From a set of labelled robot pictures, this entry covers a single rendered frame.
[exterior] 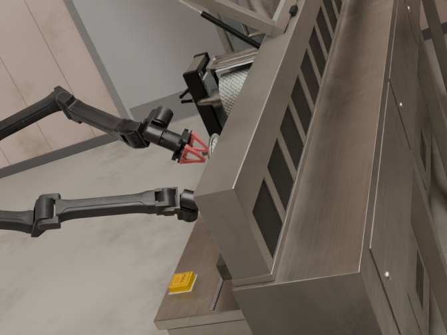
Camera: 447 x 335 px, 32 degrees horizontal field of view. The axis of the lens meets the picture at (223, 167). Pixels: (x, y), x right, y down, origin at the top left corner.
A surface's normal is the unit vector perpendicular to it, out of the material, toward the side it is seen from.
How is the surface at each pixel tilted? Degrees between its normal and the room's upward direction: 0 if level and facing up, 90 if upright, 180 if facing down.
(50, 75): 90
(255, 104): 0
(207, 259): 0
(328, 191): 0
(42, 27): 90
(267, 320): 90
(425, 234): 90
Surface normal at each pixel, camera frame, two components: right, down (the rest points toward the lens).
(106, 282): -0.36, -0.82
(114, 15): -0.07, 0.50
